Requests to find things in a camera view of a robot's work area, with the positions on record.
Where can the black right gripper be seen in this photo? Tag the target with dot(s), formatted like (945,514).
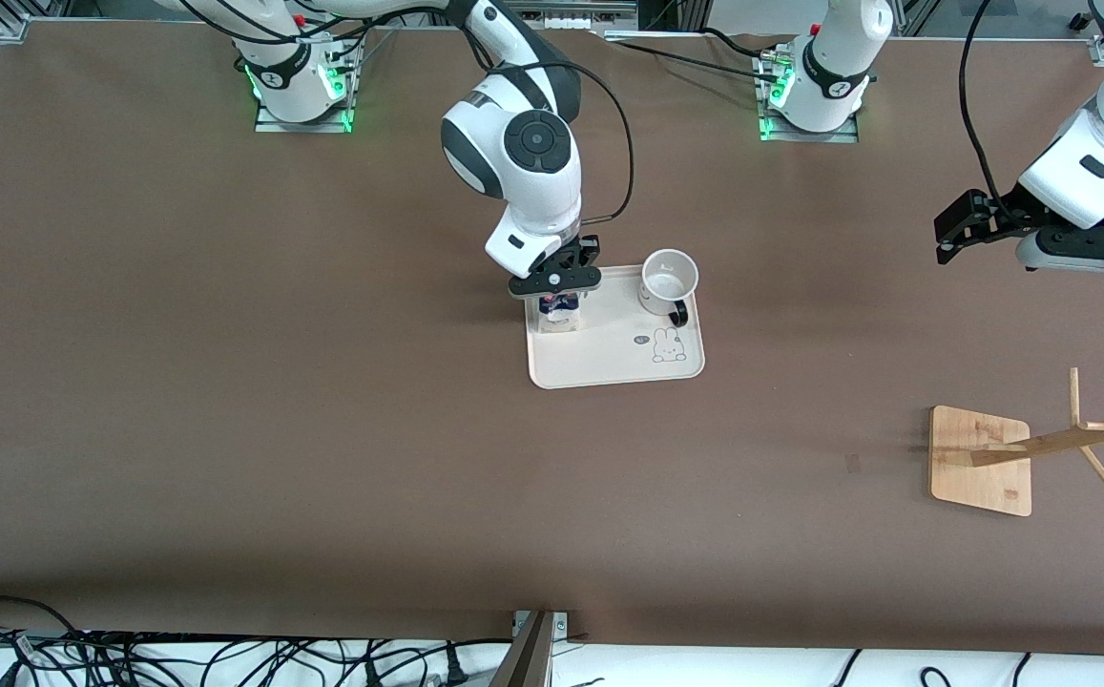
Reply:
(582,252)

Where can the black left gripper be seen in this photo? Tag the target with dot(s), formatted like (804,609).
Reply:
(1010,212)

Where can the blue white milk carton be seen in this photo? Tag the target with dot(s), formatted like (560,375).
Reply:
(559,313)

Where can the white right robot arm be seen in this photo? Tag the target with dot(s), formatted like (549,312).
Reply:
(532,181)

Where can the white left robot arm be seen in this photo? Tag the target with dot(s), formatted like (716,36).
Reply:
(833,57)

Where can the wooden cup rack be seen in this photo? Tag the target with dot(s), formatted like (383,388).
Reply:
(981,458)

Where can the cream rabbit print tray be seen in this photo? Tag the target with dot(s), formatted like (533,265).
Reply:
(609,348)

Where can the grey power strip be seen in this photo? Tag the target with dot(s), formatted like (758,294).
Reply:
(566,11)

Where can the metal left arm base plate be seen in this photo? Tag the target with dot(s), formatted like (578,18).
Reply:
(804,134)

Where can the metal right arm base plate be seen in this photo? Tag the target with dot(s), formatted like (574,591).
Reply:
(303,122)

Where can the metal frame bracket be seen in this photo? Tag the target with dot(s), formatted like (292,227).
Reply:
(532,649)

